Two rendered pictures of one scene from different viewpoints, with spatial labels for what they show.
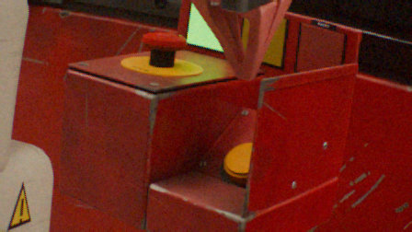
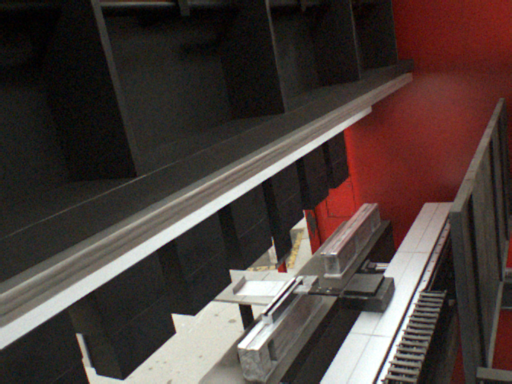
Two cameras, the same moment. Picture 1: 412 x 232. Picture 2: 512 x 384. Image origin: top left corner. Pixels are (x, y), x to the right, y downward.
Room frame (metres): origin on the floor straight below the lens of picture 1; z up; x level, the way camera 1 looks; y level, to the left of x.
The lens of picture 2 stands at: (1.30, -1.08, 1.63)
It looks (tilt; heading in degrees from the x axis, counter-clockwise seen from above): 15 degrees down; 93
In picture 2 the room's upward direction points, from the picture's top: 11 degrees counter-clockwise
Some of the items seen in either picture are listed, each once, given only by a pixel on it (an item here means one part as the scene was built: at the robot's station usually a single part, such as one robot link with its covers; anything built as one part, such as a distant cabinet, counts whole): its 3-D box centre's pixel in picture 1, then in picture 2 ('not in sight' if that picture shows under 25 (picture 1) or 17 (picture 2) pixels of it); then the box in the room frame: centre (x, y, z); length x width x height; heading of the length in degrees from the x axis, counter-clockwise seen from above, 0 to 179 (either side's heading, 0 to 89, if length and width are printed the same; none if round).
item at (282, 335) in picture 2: not in sight; (285, 322); (1.24, 0.16, 0.92); 0.39 x 0.06 x 0.10; 61
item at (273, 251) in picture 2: not in sight; (280, 246); (1.26, 0.20, 1.13); 0.10 x 0.02 x 0.10; 61
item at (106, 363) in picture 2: not in sight; (122, 310); (0.99, -0.30, 1.26); 0.15 x 0.09 x 0.17; 61
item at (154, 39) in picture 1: (163, 52); not in sight; (0.72, 0.04, 0.79); 0.04 x 0.04 x 0.04
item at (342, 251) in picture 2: not in sight; (353, 237); (1.53, 0.69, 0.92); 0.50 x 0.06 x 0.10; 61
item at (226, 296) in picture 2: not in sight; (244, 286); (1.13, 0.27, 1.00); 0.26 x 0.18 x 0.01; 151
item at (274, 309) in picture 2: not in sight; (283, 299); (1.24, 0.17, 0.98); 0.20 x 0.03 x 0.03; 61
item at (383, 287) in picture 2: not in sight; (339, 289); (1.40, 0.13, 1.01); 0.26 x 0.12 x 0.05; 151
